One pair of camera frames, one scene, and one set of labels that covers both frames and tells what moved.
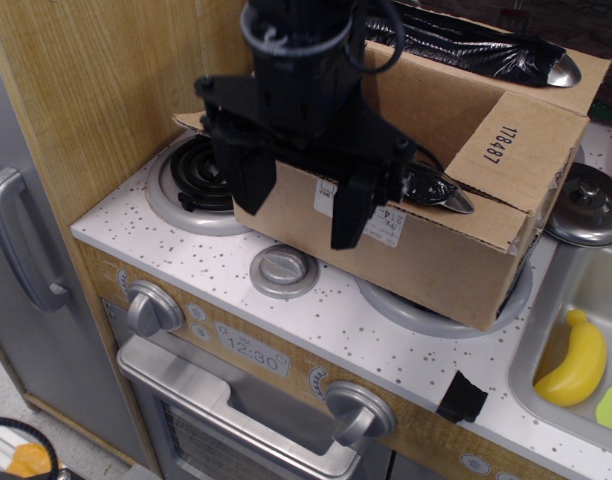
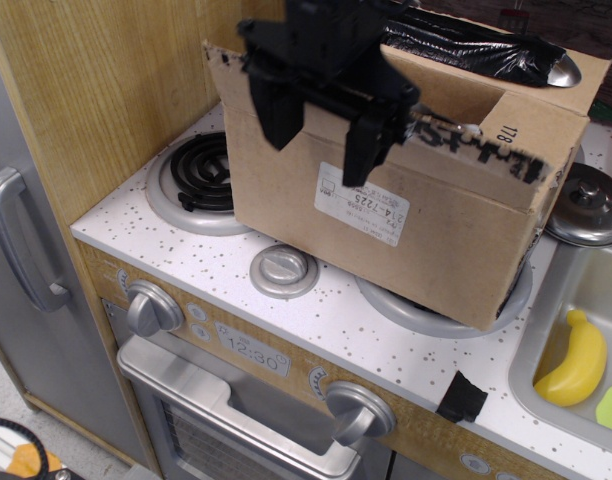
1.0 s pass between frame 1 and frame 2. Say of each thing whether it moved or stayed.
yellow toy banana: stayed
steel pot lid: stayed
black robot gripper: moved
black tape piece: stayed
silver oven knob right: stayed
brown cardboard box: moved
